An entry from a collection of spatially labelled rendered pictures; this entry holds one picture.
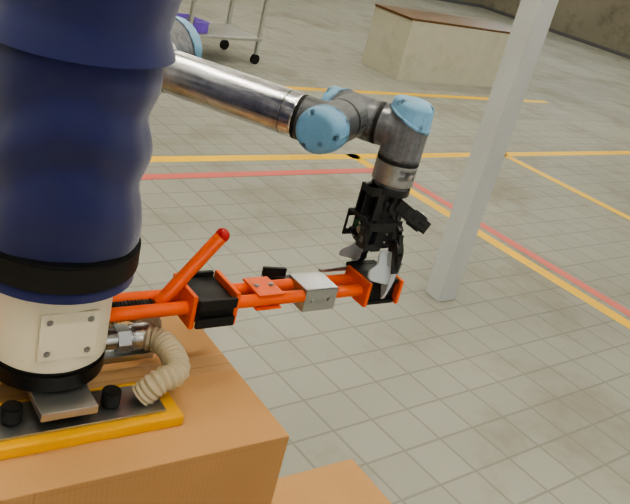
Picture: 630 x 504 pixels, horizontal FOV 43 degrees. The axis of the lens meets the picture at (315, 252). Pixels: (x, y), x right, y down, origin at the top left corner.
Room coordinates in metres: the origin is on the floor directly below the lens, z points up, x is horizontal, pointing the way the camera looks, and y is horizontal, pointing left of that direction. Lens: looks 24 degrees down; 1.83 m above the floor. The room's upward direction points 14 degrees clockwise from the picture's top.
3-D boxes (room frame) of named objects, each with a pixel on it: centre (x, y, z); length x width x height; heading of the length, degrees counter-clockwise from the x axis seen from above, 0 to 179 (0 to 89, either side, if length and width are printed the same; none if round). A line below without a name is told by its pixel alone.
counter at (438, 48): (10.66, -0.99, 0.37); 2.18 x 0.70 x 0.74; 132
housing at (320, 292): (1.26, -0.01, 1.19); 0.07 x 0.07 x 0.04; 39
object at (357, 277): (1.34, -0.12, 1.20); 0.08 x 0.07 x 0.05; 129
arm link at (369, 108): (1.35, 0.00, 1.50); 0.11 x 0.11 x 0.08; 74
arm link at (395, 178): (1.34, -0.10, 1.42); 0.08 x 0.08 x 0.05
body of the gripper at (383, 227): (1.33, -0.09, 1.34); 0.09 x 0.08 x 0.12; 129
